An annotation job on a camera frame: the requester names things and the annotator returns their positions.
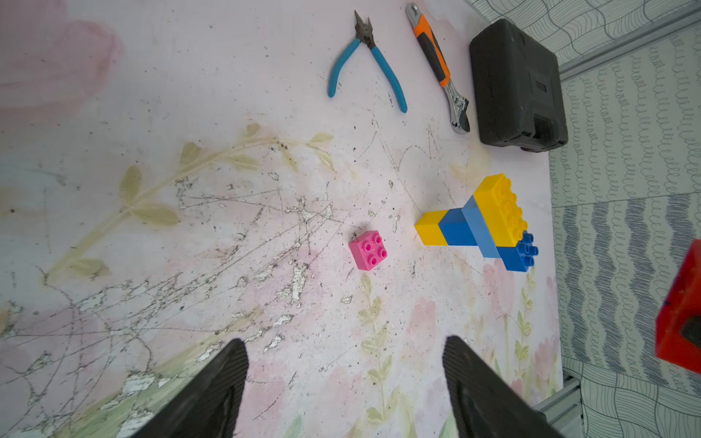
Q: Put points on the pink lego brick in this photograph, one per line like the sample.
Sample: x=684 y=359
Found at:
x=368 y=250

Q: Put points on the light blue lego brick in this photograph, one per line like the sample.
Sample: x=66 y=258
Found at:
x=479 y=229

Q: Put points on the aluminium rail frame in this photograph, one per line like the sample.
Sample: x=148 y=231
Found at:
x=563 y=411

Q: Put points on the black plastic tool case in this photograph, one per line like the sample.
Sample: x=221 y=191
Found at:
x=518 y=92

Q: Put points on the yellow small lego brick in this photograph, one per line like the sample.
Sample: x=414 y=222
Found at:
x=429 y=230

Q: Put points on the red lego brick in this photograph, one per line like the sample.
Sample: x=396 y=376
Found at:
x=677 y=326

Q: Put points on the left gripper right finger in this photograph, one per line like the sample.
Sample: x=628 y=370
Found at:
x=482 y=404

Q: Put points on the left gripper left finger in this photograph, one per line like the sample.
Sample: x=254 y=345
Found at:
x=209 y=405

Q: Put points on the dark blue small lego brick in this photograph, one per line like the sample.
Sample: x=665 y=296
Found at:
x=456 y=230

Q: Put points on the yellow long lego brick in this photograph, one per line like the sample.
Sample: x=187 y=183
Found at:
x=498 y=205

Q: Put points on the floral pink table mat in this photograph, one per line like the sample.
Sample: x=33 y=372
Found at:
x=178 y=174

